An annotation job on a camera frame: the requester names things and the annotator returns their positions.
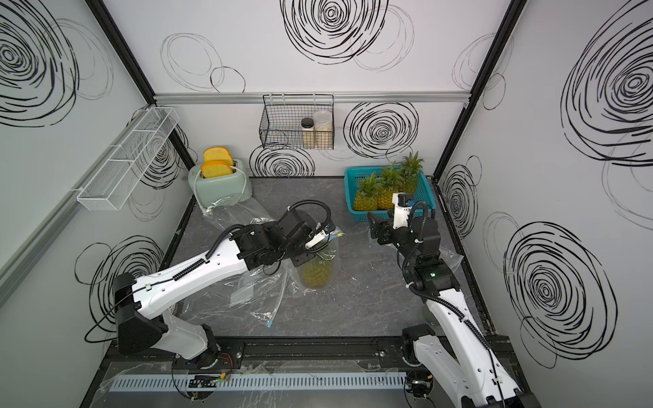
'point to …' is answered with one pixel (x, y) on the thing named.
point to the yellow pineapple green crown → (366, 195)
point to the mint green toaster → (222, 191)
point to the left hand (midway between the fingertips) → (311, 240)
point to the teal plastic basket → (424, 193)
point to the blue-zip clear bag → (330, 253)
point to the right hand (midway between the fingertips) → (380, 213)
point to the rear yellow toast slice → (218, 154)
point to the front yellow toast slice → (215, 169)
